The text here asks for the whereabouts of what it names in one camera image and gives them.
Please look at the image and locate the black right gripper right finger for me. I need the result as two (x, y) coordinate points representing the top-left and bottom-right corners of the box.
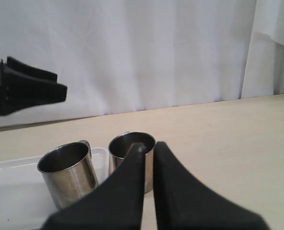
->
(153, 142), (269, 230)

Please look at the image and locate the steel cup with pellets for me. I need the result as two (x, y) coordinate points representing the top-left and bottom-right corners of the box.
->
(37, 140), (99, 209)

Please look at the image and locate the white curtain backdrop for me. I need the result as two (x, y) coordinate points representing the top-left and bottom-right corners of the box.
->
(0, 0), (284, 127)

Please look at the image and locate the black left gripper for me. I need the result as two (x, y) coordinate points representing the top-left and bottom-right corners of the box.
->
(0, 56), (68, 116)

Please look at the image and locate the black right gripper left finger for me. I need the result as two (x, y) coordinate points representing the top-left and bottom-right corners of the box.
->
(42, 152), (145, 230)

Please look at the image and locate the white plastic tray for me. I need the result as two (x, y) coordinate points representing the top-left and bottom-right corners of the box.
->
(0, 146), (109, 230)

